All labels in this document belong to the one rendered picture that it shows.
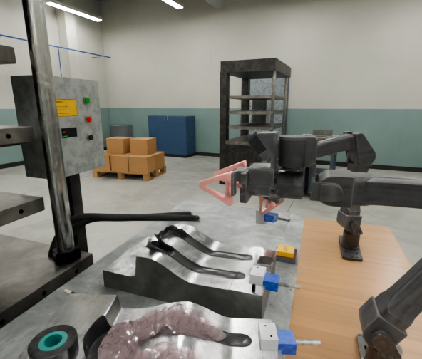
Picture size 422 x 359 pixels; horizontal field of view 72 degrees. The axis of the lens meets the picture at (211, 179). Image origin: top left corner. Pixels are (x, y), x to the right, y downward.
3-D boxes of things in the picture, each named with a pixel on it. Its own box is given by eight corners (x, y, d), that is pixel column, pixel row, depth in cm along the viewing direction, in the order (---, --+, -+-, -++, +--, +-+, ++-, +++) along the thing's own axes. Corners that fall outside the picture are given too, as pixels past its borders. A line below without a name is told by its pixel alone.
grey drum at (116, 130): (135, 156, 808) (132, 124, 786) (135, 159, 753) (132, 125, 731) (112, 157, 793) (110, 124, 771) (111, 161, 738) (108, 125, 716)
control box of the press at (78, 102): (126, 347, 168) (103, 80, 132) (88, 394, 141) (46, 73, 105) (95, 337, 175) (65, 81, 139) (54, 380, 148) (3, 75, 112)
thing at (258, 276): (299, 290, 80) (301, 273, 78) (299, 302, 75) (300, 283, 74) (252, 281, 84) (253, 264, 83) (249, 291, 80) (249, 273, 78)
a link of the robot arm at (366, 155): (289, 151, 100) (373, 129, 101) (281, 147, 109) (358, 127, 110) (295, 184, 104) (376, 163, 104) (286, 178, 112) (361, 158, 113)
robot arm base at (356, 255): (344, 239, 107) (366, 242, 105) (340, 220, 126) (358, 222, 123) (342, 258, 109) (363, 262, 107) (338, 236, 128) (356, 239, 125)
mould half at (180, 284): (274, 273, 99) (277, 237, 96) (261, 325, 76) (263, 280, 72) (147, 249, 116) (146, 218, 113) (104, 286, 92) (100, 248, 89)
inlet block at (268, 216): (292, 225, 111) (292, 211, 110) (286, 229, 107) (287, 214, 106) (261, 219, 119) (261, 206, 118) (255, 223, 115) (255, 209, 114)
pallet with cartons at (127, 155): (166, 172, 615) (165, 137, 596) (147, 181, 538) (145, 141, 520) (117, 168, 648) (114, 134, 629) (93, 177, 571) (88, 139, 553)
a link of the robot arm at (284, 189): (271, 167, 57) (309, 168, 54) (275, 162, 62) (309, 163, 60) (270, 200, 58) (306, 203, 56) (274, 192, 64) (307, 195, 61)
